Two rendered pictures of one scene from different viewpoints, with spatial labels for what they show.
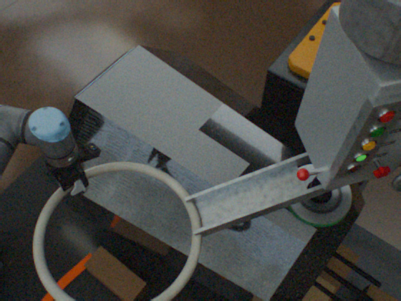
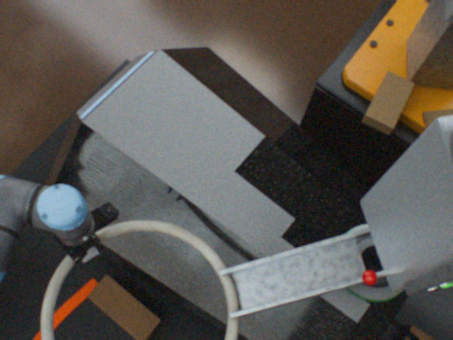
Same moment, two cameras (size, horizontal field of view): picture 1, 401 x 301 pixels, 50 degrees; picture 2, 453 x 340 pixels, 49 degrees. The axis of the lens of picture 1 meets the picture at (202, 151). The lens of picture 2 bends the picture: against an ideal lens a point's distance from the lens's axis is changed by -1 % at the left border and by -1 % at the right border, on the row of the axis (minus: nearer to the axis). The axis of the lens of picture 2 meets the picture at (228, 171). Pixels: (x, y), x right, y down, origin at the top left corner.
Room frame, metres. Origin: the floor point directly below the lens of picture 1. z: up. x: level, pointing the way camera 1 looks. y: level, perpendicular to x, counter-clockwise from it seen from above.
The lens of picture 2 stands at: (0.32, 0.10, 2.27)
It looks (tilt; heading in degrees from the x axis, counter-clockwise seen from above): 68 degrees down; 353
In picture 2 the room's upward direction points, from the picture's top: 8 degrees clockwise
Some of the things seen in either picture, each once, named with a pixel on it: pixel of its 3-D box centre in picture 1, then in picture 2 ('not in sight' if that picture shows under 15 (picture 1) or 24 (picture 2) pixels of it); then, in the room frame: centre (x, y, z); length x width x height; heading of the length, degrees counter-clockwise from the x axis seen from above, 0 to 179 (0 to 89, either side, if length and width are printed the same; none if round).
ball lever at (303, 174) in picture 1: (311, 172); (379, 274); (0.51, -0.27, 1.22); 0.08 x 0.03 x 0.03; 104
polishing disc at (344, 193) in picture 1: (318, 193); (374, 260); (0.61, -0.38, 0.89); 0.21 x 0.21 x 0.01
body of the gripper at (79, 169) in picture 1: (65, 167); (77, 236); (0.62, 0.40, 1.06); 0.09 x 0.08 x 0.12; 134
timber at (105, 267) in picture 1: (117, 276); (126, 309); (0.56, 0.42, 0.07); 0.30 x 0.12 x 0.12; 52
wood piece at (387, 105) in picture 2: not in sight; (388, 102); (1.17, -0.51, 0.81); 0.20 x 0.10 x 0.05; 151
